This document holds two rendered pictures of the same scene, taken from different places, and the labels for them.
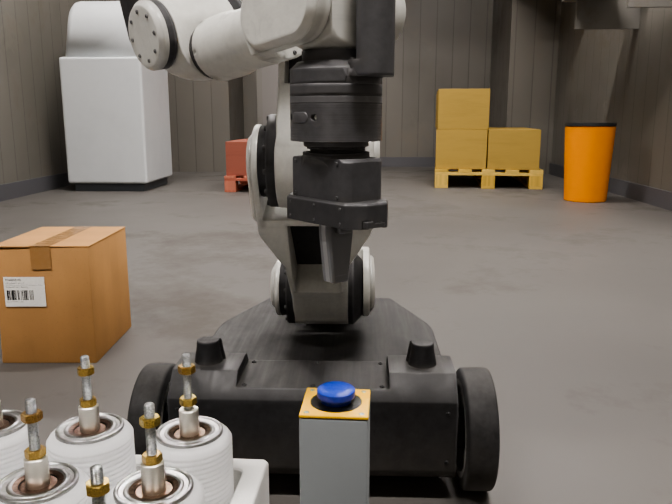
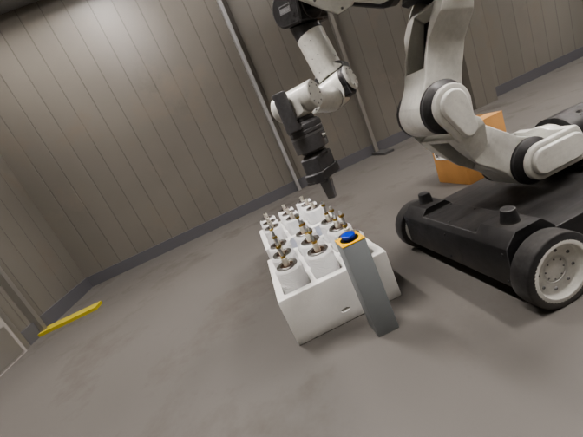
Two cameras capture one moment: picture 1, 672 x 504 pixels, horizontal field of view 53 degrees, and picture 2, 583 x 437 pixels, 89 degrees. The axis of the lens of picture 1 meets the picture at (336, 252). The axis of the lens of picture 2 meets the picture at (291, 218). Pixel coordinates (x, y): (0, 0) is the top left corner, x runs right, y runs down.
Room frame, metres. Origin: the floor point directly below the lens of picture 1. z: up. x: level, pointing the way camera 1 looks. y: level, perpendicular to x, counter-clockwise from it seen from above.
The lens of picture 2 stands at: (0.42, -0.76, 0.65)
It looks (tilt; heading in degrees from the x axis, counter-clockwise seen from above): 15 degrees down; 82
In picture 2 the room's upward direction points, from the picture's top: 24 degrees counter-clockwise
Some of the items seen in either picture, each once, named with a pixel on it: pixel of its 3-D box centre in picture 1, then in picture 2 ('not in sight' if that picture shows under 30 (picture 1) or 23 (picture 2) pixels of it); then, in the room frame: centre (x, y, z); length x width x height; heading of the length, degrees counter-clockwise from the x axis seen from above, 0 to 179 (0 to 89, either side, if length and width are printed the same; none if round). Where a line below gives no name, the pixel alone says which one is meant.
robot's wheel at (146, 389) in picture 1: (159, 422); (419, 223); (1.05, 0.30, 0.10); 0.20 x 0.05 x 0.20; 178
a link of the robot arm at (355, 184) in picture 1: (337, 159); (316, 155); (0.65, 0.00, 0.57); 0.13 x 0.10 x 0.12; 40
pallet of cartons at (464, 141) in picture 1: (484, 137); not in sight; (6.47, -1.42, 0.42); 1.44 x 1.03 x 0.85; 177
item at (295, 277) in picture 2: not in sight; (297, 287); (0.47, 0.19, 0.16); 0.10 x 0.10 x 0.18
